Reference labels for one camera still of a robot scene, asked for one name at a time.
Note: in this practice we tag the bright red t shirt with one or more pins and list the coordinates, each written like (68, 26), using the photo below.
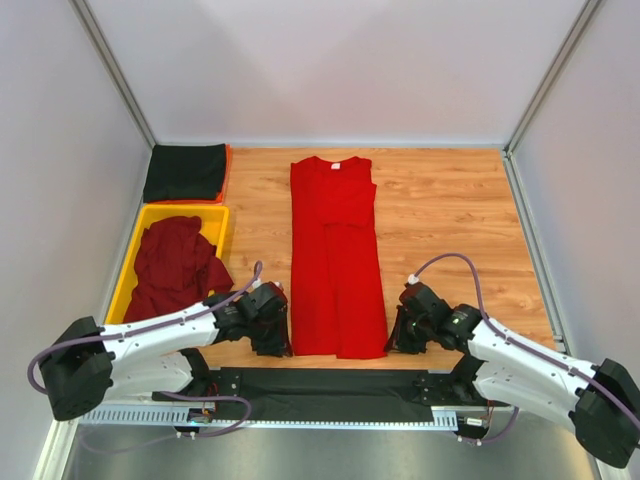
(337, 301)

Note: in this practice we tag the aluminium corner post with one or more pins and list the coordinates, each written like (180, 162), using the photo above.
(587, 12)
(100, 43)

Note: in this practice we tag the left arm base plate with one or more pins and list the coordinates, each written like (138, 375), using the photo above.
(217, 382)

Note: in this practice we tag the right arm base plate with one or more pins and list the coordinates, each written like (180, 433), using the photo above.
(446, 389)

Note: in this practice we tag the yellow plastic bin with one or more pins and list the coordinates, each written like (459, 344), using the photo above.
(214, 227)

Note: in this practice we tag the right aluminium corner post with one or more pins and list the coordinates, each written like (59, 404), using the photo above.
(587, 12)

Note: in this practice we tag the dark red t shirt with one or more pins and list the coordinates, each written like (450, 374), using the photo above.
(175, 266)

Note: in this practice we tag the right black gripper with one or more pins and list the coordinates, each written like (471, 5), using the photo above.
(409, 331)

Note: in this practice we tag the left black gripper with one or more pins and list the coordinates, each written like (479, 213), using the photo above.
(270, 330)

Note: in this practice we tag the left aluminium corner post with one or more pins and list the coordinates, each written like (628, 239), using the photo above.
(100, 43)

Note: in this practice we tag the black cloth strip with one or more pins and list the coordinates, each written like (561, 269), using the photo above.
(333, 395)

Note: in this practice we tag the folded black t shirt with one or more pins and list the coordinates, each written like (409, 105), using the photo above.
(185, 172)

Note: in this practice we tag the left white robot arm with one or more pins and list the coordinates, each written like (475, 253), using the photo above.
(158, 357)

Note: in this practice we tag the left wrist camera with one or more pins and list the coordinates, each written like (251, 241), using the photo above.
(268, 296)

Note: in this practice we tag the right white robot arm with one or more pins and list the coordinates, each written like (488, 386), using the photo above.
(599, 404)

